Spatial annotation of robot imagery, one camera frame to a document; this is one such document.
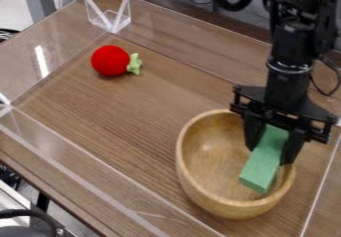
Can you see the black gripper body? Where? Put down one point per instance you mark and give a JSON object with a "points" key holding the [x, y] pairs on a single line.
{"points": [[249, 101]]}

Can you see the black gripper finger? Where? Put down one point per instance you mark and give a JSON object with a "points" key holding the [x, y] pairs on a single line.
{"points": [[293, 145], [253, 129]]}

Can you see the green foam block stick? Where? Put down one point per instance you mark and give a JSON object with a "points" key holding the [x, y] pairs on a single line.
{"points": [[259, 169]]}

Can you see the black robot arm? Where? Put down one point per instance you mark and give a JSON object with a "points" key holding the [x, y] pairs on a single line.
{"points": [[302, 28]]}

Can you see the brown wooden bowl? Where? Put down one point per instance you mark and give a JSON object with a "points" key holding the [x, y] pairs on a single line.
{"points": [[210, 156]]}

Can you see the red plush strawberry toy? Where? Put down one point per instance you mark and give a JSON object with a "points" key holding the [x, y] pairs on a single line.
{"points": [[111, 61]]}

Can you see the clear acrylic tray wall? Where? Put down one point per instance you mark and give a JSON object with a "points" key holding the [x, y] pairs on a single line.
{"points": [[91, 138]]}

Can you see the clear acrylic corner bracket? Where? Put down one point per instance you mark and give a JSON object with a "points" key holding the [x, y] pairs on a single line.
{"points": [[109, 20]]}

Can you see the black camera stand base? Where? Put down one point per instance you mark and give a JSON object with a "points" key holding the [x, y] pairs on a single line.
{"points": [[31, 223]]}

